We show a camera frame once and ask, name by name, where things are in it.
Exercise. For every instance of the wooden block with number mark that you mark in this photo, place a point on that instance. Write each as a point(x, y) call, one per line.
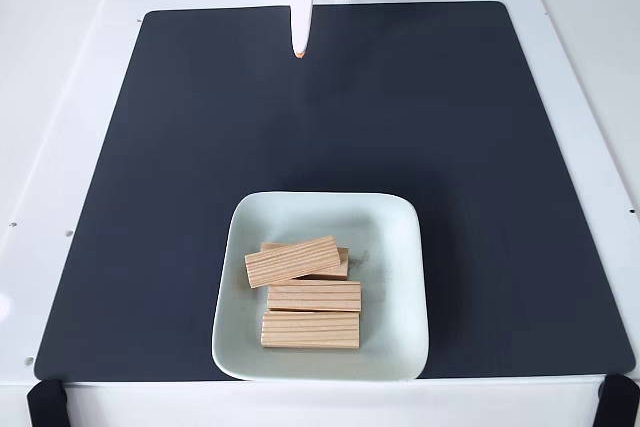
point(292, 262)

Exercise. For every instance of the grooved wooden block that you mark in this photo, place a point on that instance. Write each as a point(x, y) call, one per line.
point(310, 331)
point(315, 296)

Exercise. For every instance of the black table mat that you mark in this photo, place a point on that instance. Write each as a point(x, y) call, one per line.
point(150, 197)

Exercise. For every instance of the pale green square plate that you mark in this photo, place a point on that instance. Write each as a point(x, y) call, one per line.
point(390, 247)

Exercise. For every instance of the smooth pale wooden block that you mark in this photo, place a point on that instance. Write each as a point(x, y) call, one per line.
point(340, 272)

